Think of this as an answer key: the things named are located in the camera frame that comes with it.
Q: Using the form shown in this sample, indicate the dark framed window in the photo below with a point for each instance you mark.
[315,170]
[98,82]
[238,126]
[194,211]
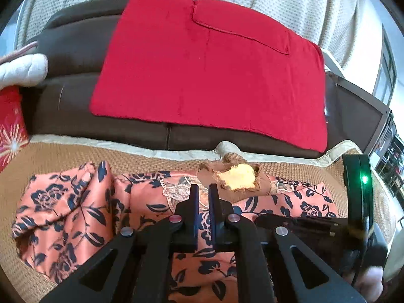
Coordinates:
[386,69]

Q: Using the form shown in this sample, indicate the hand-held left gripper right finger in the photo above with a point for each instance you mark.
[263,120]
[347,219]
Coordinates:
[213,195]

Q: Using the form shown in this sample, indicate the white textured sofa cover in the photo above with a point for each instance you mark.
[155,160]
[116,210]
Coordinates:
[284,6]

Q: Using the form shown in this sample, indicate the brown cloth with yellow patch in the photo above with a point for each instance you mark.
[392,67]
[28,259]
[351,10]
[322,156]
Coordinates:
[235,176]

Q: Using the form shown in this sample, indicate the cluttered storage shelves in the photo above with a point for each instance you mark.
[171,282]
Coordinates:
[391,157]

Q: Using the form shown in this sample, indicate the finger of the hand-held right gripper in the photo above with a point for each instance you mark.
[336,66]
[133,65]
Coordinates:
[315,225]

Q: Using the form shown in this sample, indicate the brown sofa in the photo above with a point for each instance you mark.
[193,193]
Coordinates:
[69,101]

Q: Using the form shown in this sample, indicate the red knit cloth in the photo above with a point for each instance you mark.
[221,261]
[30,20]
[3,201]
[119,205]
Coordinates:
[208,69]

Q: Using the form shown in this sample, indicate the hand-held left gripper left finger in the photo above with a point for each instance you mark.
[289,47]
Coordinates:
[194,195]

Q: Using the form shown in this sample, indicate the woven mat with cream border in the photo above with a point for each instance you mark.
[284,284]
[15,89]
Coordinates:
[72,154]

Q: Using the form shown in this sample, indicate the white quilted cushion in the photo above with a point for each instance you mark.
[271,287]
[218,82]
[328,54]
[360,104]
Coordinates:
[22,69]

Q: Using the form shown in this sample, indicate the brown wooden cabinet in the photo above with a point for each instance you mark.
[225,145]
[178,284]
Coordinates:
[356,107]

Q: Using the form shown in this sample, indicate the orange floral garment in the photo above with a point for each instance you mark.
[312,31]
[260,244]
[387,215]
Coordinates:
[79,208]

